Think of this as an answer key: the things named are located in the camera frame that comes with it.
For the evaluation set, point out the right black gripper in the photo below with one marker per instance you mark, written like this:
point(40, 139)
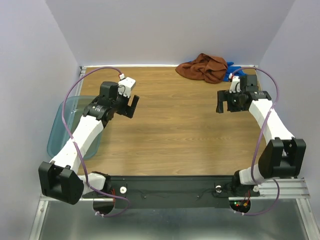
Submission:
point(224, 95)

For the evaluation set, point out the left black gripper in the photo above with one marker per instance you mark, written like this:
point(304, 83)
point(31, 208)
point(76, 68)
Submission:
point(128, 110)

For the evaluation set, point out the brown towel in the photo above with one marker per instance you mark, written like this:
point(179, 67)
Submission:
point(181, 69)

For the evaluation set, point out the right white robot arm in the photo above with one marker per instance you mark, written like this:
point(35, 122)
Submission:
point(283, 154)

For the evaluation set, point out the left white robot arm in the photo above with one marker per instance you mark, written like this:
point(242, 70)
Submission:
point(59, 178)

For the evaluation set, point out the blue towel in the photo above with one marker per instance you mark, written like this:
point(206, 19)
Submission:
point(231, 72)

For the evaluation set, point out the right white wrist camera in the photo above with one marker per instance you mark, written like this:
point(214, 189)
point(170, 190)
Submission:
point(235, 85)

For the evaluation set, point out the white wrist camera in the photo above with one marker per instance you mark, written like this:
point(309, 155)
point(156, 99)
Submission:
point(125, 87)
point(235, 85)

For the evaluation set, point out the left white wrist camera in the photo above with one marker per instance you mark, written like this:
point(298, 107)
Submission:
point(125, 87)

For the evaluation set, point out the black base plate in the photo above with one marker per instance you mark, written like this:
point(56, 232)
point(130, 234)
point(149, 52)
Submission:
point(169, 192)

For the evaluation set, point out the aluminium frame rail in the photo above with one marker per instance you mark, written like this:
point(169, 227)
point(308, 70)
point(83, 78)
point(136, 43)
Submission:
point(288, 188)

